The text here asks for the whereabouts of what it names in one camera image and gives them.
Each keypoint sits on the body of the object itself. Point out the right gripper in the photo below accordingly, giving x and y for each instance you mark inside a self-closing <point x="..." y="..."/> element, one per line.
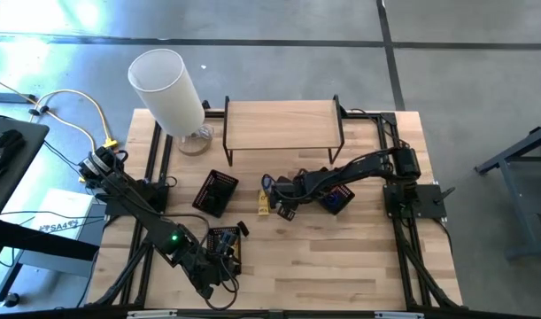
<point x="290" y="190"/>

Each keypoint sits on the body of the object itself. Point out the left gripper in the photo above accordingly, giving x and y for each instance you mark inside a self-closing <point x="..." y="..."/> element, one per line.
<point x="208" y="272"/>

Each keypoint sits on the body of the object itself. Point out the yellow crayon box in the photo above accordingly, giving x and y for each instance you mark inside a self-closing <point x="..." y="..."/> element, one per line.
<point x="263" y="208"/>
<point x="237" y="252"/>

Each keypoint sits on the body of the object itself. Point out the black slotted plastic basket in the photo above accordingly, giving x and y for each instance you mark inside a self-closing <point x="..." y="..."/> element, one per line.
<point x="348" y="201"/>
<point x="201" y="201"/>
<point x="214" y="232"/>

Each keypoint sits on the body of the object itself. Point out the black round object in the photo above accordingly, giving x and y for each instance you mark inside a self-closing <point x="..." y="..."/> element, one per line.
<point x="243" y="228"/>

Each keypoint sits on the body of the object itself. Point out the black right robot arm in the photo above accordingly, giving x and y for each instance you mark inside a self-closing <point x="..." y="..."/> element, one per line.
<point x="363" y="166"/>

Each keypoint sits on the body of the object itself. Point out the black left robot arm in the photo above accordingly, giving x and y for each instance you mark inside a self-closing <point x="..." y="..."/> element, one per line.
<point x="137" y="208"/>

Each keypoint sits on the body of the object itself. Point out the black desk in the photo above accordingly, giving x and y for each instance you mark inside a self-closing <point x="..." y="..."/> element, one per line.
<point x="31" y="142"/>

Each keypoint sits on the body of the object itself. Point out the wooden shelf riser black legs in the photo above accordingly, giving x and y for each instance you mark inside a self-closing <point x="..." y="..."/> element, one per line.
<point x="283" y="124"/>

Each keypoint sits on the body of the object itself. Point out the table lamp with white shade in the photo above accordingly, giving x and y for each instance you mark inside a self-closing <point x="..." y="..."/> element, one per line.
<point x="168" y="93"/>

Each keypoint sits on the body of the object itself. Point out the white box with print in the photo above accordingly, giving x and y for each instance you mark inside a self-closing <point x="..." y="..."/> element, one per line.
<point x="62" y="208"/>

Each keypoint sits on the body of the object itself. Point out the black caster wheel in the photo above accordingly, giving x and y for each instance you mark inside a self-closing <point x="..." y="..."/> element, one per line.
<point x="11" y="300"/>

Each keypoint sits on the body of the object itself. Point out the blue-grey metal table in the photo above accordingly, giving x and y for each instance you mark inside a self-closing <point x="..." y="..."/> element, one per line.
<point x="518" y="148"/>

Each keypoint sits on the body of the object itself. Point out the black glove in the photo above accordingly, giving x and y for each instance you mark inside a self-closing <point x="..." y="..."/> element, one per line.
<point x="2" y="150"/>

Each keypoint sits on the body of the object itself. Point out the silver aluminium rail bracket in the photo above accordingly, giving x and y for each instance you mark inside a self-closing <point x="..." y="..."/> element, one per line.
<point x="150" y="315"/>
<point x="398" y="315"/>

